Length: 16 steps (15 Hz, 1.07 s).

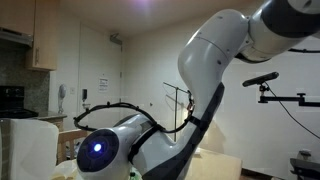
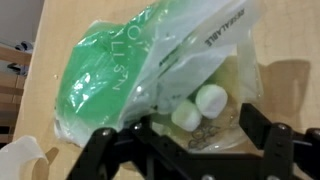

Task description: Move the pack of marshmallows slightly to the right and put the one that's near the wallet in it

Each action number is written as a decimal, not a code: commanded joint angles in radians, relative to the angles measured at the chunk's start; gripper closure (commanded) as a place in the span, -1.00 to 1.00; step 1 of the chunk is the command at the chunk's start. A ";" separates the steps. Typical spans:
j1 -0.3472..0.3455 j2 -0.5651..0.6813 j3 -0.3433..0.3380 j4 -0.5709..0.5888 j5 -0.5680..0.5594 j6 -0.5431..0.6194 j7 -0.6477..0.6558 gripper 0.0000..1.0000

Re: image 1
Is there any white paper towel roll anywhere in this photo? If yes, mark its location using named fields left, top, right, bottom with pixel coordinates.
left=0, top=119, right=60, bottom=180

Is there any black stereo camera bar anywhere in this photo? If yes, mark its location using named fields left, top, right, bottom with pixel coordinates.
left=242, top=71, right=280, bottom=88

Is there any grey wall phone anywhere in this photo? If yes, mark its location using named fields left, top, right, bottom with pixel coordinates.
left=57, top=83, right=67, bottom=115

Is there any stone topped counter cabinet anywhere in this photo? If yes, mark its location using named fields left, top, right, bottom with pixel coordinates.
left=35, top=111, right=68, bottom=133

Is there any white door notice paper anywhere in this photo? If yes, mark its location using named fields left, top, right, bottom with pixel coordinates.
left=97, top=77, right=109, bottom=93

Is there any grey door closer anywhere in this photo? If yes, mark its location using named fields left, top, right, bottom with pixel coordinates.
left=108, top=32, right=122, bottom=46

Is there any light wooden dining chair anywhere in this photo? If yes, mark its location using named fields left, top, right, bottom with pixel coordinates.
left=57, top=129, right=88, bottom=165

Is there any short wooden wall cabinet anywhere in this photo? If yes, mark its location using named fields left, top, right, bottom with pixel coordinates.
left=0, top=0, right=34, bottom=37

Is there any green marshmallow pack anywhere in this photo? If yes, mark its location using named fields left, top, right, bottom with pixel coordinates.
left=129, top=166, right=138, bottom=180

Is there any white door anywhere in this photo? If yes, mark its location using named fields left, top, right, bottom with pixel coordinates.
left=76, top=23, right=123, bottom=149

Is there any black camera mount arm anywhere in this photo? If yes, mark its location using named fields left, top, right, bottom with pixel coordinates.
left=257, top=84, right=320, bottom=108

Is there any black kitchen stove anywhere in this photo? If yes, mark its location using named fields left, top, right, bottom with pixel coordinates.
left=0, top=85, right=38, bottom=120

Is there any floor lamp with red head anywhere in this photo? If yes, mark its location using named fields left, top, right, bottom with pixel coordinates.
left=162, top=81, right=196, bottom=143

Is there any tall wooden wall cabinet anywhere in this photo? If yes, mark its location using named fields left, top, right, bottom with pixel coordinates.
left=24, top=0, right=58, bottom=72

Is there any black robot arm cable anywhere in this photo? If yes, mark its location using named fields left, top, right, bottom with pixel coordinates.
left=73, top=48, right=320, bottom=134

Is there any clear plastic wrap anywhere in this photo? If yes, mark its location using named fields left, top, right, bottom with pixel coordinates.
left=51, top=159, right=80, bottom=180

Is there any black equipment stand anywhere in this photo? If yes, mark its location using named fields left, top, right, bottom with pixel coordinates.
left=289, top=149, right=320, bottom=180

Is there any grey range hood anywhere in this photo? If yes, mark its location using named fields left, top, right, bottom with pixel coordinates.
left=0, top=28, right=33, bottom=48

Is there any thin black camera cable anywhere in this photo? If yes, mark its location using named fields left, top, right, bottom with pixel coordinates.
left=268, top=87, right=320, bottom=140

